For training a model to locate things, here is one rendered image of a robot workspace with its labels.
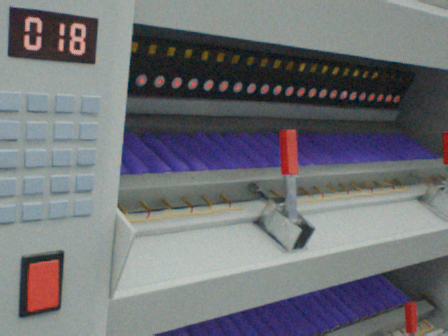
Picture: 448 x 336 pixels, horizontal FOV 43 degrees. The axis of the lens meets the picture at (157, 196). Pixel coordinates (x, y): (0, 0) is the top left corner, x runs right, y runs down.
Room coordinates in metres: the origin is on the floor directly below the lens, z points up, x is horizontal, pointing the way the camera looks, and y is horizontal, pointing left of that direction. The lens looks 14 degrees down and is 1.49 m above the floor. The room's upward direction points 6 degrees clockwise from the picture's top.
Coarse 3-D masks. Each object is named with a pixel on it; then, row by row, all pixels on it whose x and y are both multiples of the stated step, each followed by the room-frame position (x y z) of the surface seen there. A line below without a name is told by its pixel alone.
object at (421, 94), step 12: (420, 72) 0.82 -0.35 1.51; (432, 72) 0.80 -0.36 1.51; (444, 72) 0.79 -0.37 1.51; (420, 84) 0.81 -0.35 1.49; (432, 84) 0.80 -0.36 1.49; (444, 84) 0.79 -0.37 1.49; (408, 96) 0.82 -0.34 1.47; (420, 96) 0.81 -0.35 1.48; (432, 96) 0.80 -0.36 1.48; (444, 96) 0.78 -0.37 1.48; (408, 108) 0.82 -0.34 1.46; (432, 108) 0.79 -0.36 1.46; (444, 108) 0.78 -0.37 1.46; (396, 120) 0.83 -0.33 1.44; (444, 120) 0.78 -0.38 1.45; (420, 264) 0.77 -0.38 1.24; (432, 264) 0.76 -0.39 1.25; (444, 264) 0.74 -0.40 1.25; (444, 276) 0.74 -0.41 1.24
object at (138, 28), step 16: (144, 32) 0.56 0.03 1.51; (160, 32) 0.57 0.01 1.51; (176, 32) 0.58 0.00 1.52; (192, 32) 0.60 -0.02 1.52; (240, 48) 0.64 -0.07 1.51; (256, 48) 0.66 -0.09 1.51; (272, 48) 0.67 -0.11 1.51; (288, 48) 0.69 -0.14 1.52; (304, 48) 0.71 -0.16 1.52; (368, 64) 0.80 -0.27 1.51; (384, 64) 0.82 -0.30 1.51
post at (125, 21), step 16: (128, 0) 0.30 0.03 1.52; (128, 16) 0.31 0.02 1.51; (128, 32) 0.31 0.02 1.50; (128, 48) 0.31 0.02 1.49; (128, 64) 0.31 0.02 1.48; (112, 96) 0.30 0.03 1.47; (112, 112) 0.30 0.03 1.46; (112, 128) 0.30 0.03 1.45; (112, 144) 0.30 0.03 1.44; (112, 160) 0.30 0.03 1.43; (112, 176) 0.30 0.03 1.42; (112, 192) 0.30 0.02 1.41; (112, 208) 0.31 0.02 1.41; (112, 224) 0.31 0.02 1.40; (112, 240) 0.31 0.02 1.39; (112, 256) 0.31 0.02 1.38; (96, 304) 0.30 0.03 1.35; (96, 320) 0.30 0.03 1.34
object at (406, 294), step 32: (352, 288) 0.72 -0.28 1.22; (384, 288) 0.74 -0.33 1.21; (416, 288) 0.77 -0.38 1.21; (224, 320) 0.57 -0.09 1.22; (256, 320) 0.59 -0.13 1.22; (288, 320) 0.60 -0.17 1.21; (320, 320) 0.62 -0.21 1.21; (352, 320) 0.65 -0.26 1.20; (384, 320) 0.66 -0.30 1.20; (416, 320) 0.61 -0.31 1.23
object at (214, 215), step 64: (192, 64) 0.55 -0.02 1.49; (256, 64) 0.59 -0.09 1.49; (320, 64) 0.65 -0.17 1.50; (128, 128) 0.49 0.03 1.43; (192, 128) 0.54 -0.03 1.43; (256, 128) 0.60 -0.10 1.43; (320, 128) 0.66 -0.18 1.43; (384, 128) 0.75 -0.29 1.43; (128, 192) 0.39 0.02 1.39; (192, 192) 0.43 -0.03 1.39; (256, 192) 0.46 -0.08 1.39; (320, 192) 0.52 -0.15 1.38; (384, 192) 0.58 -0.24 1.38; (128, 256) 0.35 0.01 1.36; (192, 256) 0.38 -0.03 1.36; (256, 256) 0.40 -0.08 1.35; (320, 256) 0.43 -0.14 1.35; (384, 256) 0.51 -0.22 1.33; (128, 320) 0.33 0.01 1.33; (192, 320) 0.37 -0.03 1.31
